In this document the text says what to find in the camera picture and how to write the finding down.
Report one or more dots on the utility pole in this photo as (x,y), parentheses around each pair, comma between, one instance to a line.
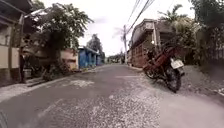
(125,43)

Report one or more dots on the tall dark tree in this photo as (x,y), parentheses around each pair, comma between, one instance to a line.
(95,43)

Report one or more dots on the blue building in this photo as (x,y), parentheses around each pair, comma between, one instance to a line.
(85,58)

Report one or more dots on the grey asphalt road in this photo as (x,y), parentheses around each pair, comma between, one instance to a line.
(110,96)

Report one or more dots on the motorcycle with red rack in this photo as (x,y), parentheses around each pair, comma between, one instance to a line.
(165,63)

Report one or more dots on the large leafy tree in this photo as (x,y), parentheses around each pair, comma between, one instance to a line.
(63,26)

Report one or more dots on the grey gravel strip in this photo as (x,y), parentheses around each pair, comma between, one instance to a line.
(196,78)

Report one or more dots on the pale concrete verge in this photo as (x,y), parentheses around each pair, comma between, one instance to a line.
(13,90)

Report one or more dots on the group of trees behind fence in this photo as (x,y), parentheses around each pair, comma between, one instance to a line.
(206,20)

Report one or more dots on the grey house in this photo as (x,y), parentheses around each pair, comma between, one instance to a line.
(8,56)

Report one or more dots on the beige boundary wall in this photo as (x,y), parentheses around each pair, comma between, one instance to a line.
(69,58)

